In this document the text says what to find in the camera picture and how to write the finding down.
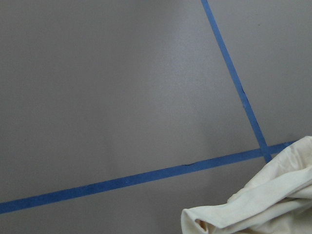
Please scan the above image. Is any brown table mat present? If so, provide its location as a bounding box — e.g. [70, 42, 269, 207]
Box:
[0, 0, 312, 234]

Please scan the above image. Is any beige long-sleeve graphic shirt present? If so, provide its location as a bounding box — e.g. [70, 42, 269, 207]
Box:
[181, 136, 312, 234]

